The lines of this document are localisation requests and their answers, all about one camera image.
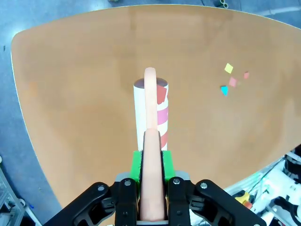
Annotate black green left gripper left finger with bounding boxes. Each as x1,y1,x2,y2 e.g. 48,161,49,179
43,150,143,226

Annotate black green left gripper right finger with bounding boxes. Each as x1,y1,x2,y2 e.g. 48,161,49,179
161,150,268,226

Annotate white robot base equipment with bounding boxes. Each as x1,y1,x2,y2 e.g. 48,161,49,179
249,147,301,226

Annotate red emergency stop button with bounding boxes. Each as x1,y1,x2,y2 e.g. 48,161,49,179
234,190,254,210

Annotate red paper scrap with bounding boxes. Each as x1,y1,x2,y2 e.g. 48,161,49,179
157,85,168,105

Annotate aluminium frame cart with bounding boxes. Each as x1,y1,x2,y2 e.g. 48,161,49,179
0,154,33,226

